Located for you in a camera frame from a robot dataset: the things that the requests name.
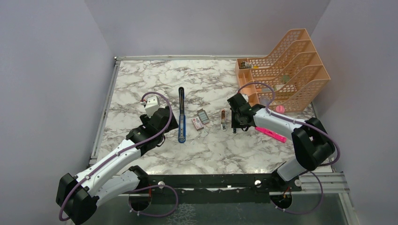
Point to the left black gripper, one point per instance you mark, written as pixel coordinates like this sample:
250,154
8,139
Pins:
145,119

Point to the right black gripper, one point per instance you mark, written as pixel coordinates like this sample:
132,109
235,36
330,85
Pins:
235,124

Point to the pink eraser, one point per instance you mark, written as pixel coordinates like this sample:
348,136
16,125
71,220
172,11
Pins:
223,120

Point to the blue stapler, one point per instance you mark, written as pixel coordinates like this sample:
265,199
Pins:
182,119

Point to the red white staple box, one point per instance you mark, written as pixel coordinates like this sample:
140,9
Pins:
197,123

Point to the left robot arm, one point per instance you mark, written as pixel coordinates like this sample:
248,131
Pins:
78,196

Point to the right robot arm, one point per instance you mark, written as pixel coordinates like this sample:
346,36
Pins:
312,145

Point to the pink highlighter marker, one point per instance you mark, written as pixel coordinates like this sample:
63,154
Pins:
272,134

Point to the pink capped pen tube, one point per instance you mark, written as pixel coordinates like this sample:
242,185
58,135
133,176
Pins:
280,109

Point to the orange desk organizer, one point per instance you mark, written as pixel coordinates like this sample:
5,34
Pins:
293,69

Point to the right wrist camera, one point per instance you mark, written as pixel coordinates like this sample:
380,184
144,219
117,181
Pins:
245,97

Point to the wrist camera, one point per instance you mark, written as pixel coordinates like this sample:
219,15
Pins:
151,105
245,97

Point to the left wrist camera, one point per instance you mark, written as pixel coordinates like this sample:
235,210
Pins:
151,105

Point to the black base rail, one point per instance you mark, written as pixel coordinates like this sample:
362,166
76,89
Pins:
219,188

